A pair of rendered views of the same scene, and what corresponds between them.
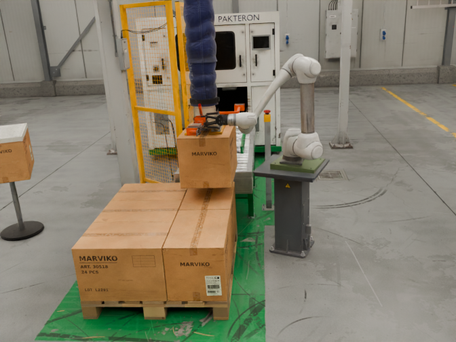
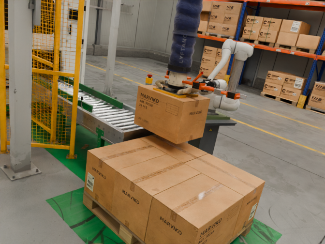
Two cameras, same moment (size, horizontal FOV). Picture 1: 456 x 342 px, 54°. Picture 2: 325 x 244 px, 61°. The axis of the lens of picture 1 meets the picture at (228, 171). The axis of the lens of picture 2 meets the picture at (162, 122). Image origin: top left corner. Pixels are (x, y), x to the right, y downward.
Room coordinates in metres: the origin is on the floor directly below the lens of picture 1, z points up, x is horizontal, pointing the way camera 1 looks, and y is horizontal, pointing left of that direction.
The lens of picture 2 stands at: (2.05, 2.37, 1.64)
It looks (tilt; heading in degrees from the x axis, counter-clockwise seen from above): 19 degrees down; 305
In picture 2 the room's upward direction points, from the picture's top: 10 degrees clockwise
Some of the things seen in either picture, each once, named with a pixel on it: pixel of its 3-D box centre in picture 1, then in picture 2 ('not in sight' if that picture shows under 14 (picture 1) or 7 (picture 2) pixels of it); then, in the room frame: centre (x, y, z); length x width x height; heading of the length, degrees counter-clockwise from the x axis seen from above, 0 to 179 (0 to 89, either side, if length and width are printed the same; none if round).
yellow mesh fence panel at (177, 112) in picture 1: (154, 105); (40, 65); (4.84, 0.77, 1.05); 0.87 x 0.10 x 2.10; 47
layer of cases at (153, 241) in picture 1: (167, 233); (172, 185); (3.14, 0.49, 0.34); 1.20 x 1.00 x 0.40; 175
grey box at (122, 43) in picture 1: (123, 53); (33, 7); (4.60, 0.98, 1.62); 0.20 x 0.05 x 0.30; 175
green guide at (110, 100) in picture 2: (248, 131); (90, 89); (5.28, -0.26, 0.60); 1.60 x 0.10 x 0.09; 175
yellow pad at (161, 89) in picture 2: not in sight; (169, 90); (3.51, 0.26, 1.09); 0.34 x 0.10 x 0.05; 175
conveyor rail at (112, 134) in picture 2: not in sight; (64, 106); (4.97, 0.36, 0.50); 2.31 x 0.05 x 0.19; 175
